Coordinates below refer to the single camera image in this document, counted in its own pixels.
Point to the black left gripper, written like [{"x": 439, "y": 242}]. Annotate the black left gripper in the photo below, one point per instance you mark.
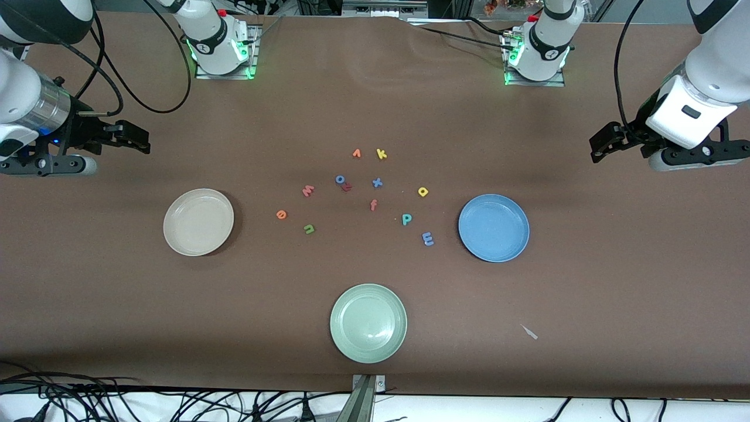
[{"x": 635, "y": 136}]

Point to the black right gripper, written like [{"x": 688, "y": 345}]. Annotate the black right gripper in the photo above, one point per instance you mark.
[{"x": 82, "y": 131}]

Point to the pink foam letter w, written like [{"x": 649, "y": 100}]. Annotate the pink foam letter w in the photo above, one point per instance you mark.
[{"x": 308, "y": 190}]

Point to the blue foam letter E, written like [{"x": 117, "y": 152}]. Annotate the blue foam letter E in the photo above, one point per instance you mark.
[{"x": 425, "y": 238}]

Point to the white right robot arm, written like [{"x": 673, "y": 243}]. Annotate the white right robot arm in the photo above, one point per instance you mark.
[{"x": 211, "y": 41}]

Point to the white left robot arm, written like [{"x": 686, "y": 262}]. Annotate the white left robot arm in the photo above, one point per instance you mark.
[{"x": 709, "y": 64}]

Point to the beige brown plate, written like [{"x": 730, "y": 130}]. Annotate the beige brown plate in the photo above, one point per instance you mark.
[{"x": 198, "y": 223}]

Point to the blue plate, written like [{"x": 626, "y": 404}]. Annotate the blue plate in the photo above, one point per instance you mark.
[{"x": 494, "y": 228}]

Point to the brown table cover sheet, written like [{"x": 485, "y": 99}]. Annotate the brown table cover sheet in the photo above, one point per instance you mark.
[{"x": 117, "y": 305}]

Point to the orange background object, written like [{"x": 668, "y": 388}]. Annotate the orange background object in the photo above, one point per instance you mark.
[{"x": 491, "y": 6}]

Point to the white tape scrap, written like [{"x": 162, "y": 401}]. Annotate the white tape scrap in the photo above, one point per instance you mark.
[{"x": 529, "y": 332}]

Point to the grey power strip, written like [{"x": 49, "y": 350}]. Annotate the grey power strip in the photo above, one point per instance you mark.
[{"x": 381, "y": 9}]

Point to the pale green plate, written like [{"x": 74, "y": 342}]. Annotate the pale green plate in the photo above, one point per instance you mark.
[{"x": 368, "y": 323}]

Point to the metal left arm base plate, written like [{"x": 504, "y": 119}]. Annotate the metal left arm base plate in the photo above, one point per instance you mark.
[{"x": 530, "y": 82}]

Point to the aluminium frame strut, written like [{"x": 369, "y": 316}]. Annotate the aluminium frame strut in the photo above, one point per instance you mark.
[{"x": 603, "y": 9}]

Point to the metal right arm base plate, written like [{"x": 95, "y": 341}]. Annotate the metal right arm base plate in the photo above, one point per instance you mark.
[{"x": 254, "y": 53}]

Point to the aluminium camera post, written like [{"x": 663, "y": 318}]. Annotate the aluminium camera post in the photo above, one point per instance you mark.
[{"x": 364, "y": 404}]

